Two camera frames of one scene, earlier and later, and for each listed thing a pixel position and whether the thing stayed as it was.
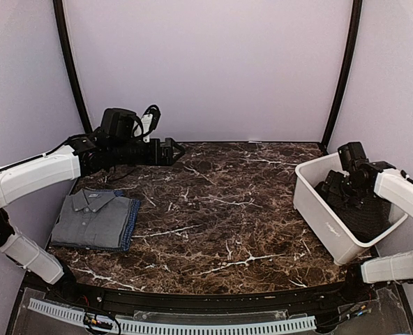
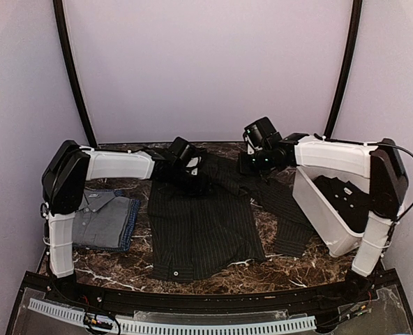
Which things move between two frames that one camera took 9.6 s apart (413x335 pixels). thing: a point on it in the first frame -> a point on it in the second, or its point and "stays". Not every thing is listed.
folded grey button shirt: [92, 218] stays
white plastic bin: [334, 234] stays
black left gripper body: [154, 158] -> [186, 185]
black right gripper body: [344, 189] -> [252, 167]
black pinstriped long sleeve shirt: [367, 222] -> [222, 221]
